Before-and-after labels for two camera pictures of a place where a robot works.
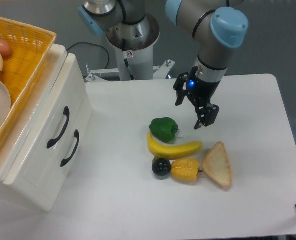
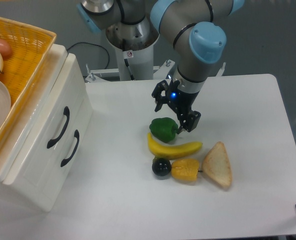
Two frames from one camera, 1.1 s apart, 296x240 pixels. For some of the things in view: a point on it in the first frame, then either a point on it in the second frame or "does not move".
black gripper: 201,91 -> 181,101
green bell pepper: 164,129 does not move
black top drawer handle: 66,111 does not move
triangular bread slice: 216,165 does not move
